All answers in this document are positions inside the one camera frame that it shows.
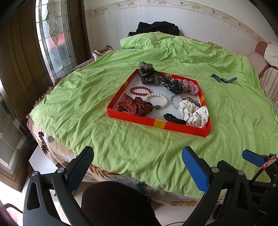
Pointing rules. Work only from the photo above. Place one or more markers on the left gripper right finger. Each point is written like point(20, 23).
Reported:
point(236, 208)

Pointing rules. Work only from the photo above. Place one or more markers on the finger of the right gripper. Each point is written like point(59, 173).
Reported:
point(253, 158)

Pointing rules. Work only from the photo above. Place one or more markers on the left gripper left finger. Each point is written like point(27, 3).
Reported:
point(39, 208)

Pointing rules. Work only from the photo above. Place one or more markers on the grey organza scrunchie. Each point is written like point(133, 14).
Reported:
point(148, 74)

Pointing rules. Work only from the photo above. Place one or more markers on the dark round stool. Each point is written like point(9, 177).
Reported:
point(113, 203)

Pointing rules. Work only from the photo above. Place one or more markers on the white dotted scrunchie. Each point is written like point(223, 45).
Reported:
point(193, 115)

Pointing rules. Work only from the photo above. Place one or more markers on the floral striped quilt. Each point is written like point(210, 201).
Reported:
point(269, 84)

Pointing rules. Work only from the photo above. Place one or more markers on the blue striped hair band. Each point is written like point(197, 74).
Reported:
point(219, 79)

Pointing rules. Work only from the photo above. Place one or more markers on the pink checkered scrunchie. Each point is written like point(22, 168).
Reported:
point(189, 86)

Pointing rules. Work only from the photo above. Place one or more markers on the red shallow box tray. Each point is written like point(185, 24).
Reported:
point(151, 119)

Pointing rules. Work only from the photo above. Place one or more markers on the white floral pillow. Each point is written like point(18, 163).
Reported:
point(271, 54)

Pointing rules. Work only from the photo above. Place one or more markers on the green bed sheet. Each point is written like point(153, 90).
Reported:
point(75, 115)

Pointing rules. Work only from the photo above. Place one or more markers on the black floral scrunchie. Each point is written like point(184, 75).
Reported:
point(171, 84)

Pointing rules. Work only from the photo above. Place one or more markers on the dark red dotted scrunchie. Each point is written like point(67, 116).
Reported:
point(135, 106)

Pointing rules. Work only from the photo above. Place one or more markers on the stained glass wooden door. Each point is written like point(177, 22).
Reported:
point(41, 42)

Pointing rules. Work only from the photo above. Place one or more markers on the black clothing pile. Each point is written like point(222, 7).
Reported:
point(162, 27)

